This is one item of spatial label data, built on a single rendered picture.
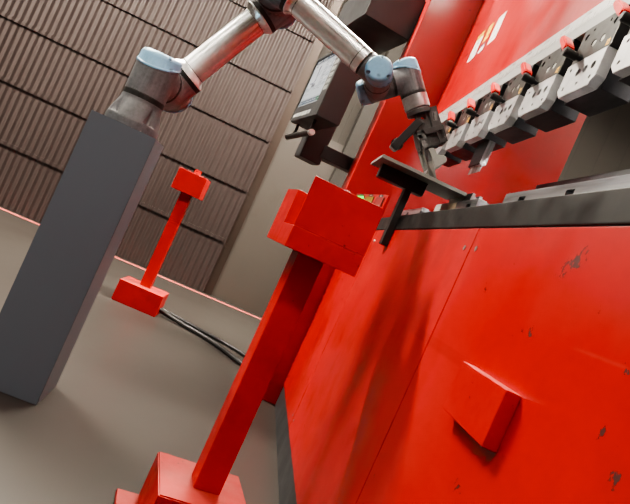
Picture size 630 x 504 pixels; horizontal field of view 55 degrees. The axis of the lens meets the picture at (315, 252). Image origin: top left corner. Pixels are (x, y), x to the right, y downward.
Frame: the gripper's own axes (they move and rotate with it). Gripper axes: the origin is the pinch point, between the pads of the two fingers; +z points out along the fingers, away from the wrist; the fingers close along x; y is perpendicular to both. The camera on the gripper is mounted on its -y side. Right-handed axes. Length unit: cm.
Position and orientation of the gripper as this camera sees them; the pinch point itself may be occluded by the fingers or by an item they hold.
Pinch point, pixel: (430, 178)
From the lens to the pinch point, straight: 180.6
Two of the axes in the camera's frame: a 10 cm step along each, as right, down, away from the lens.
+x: 0.2, 0.1, 10.0
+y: 9.6, -2.7, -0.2
